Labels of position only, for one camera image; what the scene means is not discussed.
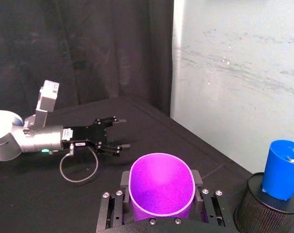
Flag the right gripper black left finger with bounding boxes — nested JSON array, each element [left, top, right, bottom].
[[95, 170, 137, 233]]

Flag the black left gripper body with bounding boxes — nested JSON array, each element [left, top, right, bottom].
[[61, 120, 109, 152]]

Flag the blue plastic cup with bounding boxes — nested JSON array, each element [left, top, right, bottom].
[[260, 139, 294, 201]]

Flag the black mesh container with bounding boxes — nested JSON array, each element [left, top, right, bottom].
[[233, 171, 294, 233]]

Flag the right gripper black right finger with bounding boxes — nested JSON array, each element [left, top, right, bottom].
[[190, 170, 235, 229]]

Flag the thin grey gripper cable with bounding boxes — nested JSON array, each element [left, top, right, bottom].
[[59, 143, 99, 183]]

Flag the black table cloth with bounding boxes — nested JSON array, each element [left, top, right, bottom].
[[0, 96, 259, 233]]

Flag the purple plastic cup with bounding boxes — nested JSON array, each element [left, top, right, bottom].
[[128, 152, 195, 223]]

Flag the black curtain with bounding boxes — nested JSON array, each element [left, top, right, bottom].
[[0, 0, 175, 117]]

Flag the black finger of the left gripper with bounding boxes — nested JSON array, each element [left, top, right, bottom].
[[95, 116, 126, 127], [96, 142, 131, 158]]

